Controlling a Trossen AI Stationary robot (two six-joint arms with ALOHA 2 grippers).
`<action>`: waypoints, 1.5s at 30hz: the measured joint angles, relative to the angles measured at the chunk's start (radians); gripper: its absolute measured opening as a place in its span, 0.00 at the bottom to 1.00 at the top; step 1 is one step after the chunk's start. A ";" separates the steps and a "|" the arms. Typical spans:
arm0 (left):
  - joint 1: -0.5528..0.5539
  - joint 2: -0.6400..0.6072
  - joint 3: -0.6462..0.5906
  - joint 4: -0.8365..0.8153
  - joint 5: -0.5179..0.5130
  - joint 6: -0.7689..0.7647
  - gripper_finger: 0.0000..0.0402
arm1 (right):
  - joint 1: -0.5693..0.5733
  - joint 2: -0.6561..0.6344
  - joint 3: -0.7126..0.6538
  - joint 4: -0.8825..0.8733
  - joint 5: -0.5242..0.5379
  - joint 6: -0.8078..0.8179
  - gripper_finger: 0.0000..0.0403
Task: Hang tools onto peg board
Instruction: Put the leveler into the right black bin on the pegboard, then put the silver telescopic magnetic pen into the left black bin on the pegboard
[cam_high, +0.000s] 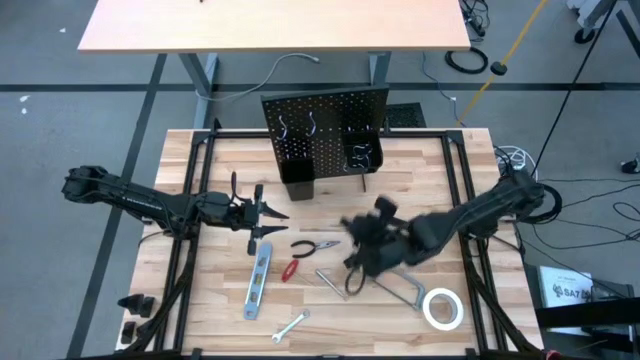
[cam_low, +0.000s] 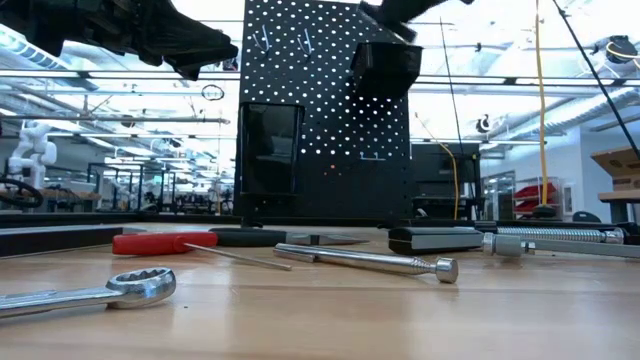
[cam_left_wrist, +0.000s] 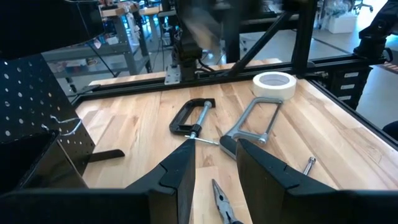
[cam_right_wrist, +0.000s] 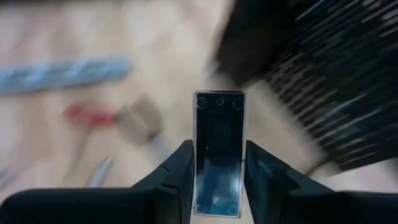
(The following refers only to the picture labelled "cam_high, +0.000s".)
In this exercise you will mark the white power strip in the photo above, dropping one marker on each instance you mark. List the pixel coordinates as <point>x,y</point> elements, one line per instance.
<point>515,159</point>

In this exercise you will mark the silver telescopic rod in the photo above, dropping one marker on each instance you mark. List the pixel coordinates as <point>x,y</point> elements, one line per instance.
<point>330,284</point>

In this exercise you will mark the black aluminium table frame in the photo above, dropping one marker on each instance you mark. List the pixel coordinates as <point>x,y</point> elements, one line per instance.
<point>415,134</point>

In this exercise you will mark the black cart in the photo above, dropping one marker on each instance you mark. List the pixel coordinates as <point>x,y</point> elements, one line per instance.
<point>590,312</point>

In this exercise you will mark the white printed box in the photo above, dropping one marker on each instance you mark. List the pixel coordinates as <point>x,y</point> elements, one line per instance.
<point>560,280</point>

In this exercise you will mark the silver combination wrench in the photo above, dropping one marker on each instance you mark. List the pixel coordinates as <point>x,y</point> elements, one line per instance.
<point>290,326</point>

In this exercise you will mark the grey cart with caster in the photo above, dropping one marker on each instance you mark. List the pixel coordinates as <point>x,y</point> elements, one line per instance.
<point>582,35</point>

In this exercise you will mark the black floor grate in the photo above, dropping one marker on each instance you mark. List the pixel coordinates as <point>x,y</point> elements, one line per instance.
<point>405,115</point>

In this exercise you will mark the white tape roll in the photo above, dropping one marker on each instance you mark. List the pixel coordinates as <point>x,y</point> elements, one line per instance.
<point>425,309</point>

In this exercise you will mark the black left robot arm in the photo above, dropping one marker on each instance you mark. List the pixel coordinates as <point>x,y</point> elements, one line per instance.
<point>140,202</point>

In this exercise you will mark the black round puck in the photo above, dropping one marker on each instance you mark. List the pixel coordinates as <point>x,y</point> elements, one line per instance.
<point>498,68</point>

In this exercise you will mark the black perforated pegboard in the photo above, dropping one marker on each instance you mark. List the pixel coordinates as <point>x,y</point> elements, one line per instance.
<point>340,107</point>

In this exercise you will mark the wide black bin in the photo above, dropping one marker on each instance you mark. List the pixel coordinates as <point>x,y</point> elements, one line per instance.
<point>378,155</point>

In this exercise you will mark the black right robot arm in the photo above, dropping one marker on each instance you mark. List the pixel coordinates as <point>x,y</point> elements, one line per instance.
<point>475,216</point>

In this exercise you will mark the tall narrow black bin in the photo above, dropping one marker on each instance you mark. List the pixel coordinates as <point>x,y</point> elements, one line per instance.
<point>300,192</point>

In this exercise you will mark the silver curved peg hook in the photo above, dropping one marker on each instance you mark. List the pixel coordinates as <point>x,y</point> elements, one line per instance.
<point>283,129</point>
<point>313,125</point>

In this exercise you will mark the black spare finger part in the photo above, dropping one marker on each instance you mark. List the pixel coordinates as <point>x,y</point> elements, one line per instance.
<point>128,332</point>
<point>130,305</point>
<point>147,307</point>

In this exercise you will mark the light wooden desk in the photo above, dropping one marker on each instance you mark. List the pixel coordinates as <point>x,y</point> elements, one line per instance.
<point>275,25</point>

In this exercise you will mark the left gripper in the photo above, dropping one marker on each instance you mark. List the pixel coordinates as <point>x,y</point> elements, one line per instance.
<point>252,215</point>

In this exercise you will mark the grey spirit level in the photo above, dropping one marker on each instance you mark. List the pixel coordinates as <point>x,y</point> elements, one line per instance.
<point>257,280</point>

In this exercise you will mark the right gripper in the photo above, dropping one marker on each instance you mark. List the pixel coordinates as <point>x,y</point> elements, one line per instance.
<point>380,240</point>

